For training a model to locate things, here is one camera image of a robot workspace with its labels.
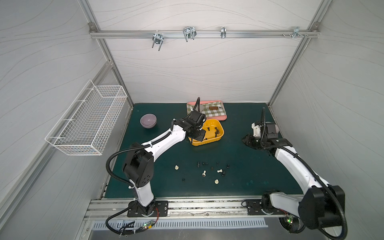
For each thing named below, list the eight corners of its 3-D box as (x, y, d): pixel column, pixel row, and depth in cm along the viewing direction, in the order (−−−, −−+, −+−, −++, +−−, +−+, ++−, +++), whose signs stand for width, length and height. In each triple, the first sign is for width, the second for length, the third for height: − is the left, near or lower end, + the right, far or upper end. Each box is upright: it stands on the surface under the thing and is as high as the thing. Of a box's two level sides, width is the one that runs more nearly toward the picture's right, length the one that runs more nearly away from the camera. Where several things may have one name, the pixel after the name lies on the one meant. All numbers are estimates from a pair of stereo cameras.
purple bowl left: (140, 128, 105) (138, 124, 101) (143, 118, 111) (141, 113, 107) (155, 128, 105) (154, 124, 101) (158, 118, 111) (156, 113, 107)
